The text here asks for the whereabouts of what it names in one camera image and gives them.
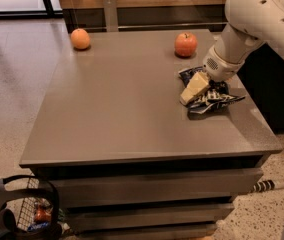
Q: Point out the wire mesh basket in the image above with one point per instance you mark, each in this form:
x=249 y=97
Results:
x=27 y=211

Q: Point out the blue snack packet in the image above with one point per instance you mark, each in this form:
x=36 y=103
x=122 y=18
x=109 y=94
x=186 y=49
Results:
x=36 y=227

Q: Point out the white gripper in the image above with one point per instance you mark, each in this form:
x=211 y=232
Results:
x=219 y=68

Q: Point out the blue chip bag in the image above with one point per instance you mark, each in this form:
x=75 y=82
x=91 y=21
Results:
x=214 y=98

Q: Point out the red snack packet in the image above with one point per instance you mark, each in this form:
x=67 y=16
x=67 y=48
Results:
x=42 y=213

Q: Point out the left metal bracket post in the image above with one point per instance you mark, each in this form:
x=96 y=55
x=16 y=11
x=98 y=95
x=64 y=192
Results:
x=111 y=16

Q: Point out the orange fruit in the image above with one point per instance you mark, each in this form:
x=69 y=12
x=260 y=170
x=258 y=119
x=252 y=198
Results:
x=80 y=39

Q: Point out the grey drawer cabinet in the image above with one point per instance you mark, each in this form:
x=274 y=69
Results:
x=129 y=162

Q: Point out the black white striped stick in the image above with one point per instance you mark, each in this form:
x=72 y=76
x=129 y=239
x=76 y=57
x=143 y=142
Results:
x=267 y=185

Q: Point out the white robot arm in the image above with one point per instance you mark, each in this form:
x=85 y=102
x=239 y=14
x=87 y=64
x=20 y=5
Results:
x=250 y=24

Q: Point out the red apple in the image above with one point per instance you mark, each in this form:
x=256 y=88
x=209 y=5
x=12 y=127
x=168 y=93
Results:
x=185 y=44

